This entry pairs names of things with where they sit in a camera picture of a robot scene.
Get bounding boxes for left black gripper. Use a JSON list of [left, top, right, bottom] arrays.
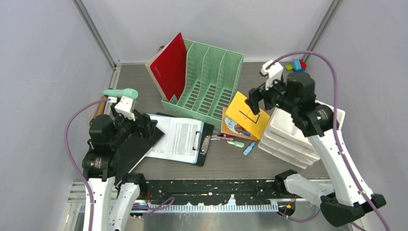
[[110, 103, 157, 147]]

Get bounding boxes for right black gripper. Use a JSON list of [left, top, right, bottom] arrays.
[[244, 74, 298, 115]]

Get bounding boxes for yellow book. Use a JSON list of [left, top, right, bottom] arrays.
[[225, 91, 270, 140]]

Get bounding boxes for black book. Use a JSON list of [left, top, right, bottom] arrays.
[[114, 128, 164, 186]]

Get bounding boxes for orange illustrated book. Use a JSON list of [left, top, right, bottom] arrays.
[[221, 107, 257, 141]]

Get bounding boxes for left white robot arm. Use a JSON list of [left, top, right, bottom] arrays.
[[82, 111, 163, 231]]

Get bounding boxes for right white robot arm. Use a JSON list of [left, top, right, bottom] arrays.
[[245, 72, 386, 227]]

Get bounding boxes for mint green microphone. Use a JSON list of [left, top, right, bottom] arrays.
[[102, 88, 139, 99]]

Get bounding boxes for green file organizer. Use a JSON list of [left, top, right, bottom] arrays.
[[162, 39, 244, 129]]

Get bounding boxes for green highlighter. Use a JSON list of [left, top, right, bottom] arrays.
[[227, 141, 245, 148]]

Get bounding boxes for white drawer organizer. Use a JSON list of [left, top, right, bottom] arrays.
[[257, 101, 346, 169]]

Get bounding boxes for colourful toy blocks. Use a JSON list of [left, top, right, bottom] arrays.
[[285, 59, 307, 72]]

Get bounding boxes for black clipboard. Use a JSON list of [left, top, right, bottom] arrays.
[[155, 113, 214, 167]]

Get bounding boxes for pink pen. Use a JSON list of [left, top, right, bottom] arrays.
[[211, 135, 234, 141]]

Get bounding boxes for red notebook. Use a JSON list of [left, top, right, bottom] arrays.
[[145, 33, 187, 103]]

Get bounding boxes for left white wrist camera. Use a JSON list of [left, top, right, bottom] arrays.
[[114, 96, 136, 121]]

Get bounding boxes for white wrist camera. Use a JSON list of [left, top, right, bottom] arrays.
[[260, 59, 283, 90], [114, 96, 136, 121]]

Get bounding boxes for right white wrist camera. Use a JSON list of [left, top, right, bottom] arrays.
[[260, 59, 283, 90]]

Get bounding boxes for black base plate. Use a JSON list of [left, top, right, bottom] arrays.
[[116, 179, 306, 206]]

